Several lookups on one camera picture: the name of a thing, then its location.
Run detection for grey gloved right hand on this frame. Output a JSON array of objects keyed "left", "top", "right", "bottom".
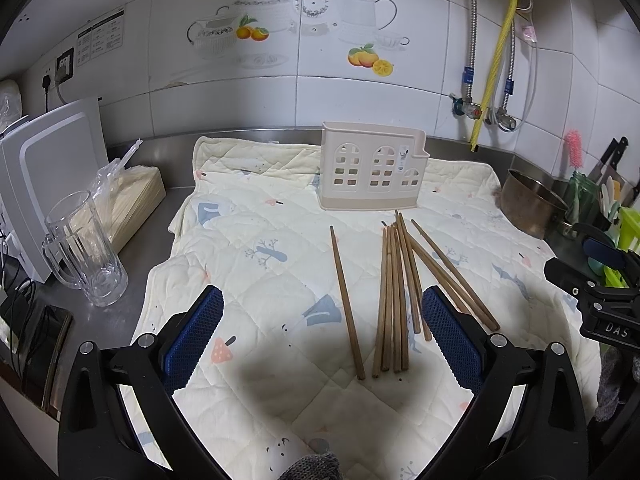
[{"left": 594, "top": 347, "right": 623, "bottom": 422}]

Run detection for grey gloved left hand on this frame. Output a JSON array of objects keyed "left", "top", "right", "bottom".
[{"left": 279, "top": 452, "right": 343, "bottom": 480}]

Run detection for green plastic utensil rack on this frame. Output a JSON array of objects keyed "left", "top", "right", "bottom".
[{"left": 564, "top": 171, "right": 640, "bottom": 291}]

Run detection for steel pot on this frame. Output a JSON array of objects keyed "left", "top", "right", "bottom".
[{"left": 499, "top": 169, "right": 567, "bottom": 240}]

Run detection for cream quilted mat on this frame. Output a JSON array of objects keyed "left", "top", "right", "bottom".
[{"left": 137, "top": 136, "right": 601, "bottom": 479}]

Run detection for clear glass mug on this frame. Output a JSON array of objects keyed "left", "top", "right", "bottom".
[{"left": 41, "top": 191, "right": 128, "bottom": 308}]

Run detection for pink bottle brush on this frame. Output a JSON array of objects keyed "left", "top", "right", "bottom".
[{"left": 565, "top": 129, "right": 584, "bottom": 170}]

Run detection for chrome angle valve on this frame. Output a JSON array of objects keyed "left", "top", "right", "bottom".
[{"left": 485, "top": 107, "right": 518, "bottom": 133}]

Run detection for beige plastic utensil holder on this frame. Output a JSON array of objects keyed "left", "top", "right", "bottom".
[{"left": 319, "top": 122, "right": 430, "bottom": 211}]

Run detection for white cutting board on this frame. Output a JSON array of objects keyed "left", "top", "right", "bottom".
[{"left": 1, "top": 98, "right": 107, "bottom": 283}]

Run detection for white instruction sticker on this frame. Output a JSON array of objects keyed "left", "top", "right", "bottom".
[{"left": 75, "top": 8, "right": 125, "bottom": 66}]

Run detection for black handled knife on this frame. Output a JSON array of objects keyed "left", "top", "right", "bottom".
[{"left": 588, "top": 136, "right": 629, "bottom": 183}]

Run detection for right braided steel hose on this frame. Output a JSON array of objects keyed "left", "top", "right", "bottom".
[{"left": 499, "top": 14, "right": 522, "bottom": 116}]

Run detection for red handle water valve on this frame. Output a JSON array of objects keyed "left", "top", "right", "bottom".
[{"left": 449, "top": 93, "right": 482, "bottom": 120}]

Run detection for yellow gas hose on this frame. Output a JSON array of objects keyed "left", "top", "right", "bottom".
[{"left": 468, "top": 0, "right": 522, "bottom": 153}]

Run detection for wall power socket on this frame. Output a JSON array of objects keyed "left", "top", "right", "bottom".
[{"left": 54, "top": 48, "right": 75, "bottom": 84}]

